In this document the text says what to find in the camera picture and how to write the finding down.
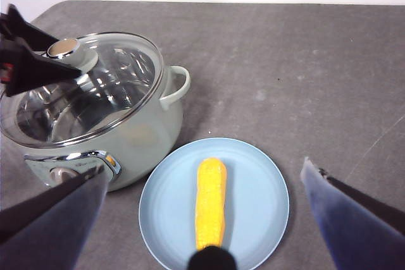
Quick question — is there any yellow corn cob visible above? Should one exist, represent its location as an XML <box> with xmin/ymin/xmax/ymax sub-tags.
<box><xmin>194</xmin><ymin>156</ymin><xmax>229</xmax><ymax>251</ymax></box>

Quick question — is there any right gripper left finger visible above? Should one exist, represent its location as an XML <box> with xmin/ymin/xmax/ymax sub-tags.
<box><xmin>0</xmin><ymin>164</ymin><xmax>110</xmax><ymax>270</ymax></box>

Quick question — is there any glass lid with green knob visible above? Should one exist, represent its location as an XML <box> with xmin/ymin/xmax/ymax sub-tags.
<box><xmin>0</xmin><ymin>32</ymin><xmax>166</xmax><ymax>150</ymax></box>

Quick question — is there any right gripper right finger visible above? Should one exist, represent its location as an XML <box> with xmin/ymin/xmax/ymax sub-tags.
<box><xmin>299</xmin><ymin>156</ymin><xmax>405</xmax><ymax>270</ymax></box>

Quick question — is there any pale green electric steamer pot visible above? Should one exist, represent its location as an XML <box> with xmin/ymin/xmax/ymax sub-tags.
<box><xmin>0</xmin><ymin>31</ymin><xmax>192</xmax><ymax>193</ymax></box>

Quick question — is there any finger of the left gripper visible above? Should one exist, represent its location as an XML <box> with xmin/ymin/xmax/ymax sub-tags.
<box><xmin>0</xmin><ymin>3</ymin><xmax>61</xmax><ymax>52</ymax></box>
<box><xmin>0</xmin><ymin>36</ymin><xmax>82</xmax><ymax>98</ymax></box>

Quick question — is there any blue round plate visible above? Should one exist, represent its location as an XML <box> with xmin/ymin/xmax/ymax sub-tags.
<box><xmin>138</xmin><ymin>137</ymin><xmax>290</xmax><ymax>270</ymax></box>

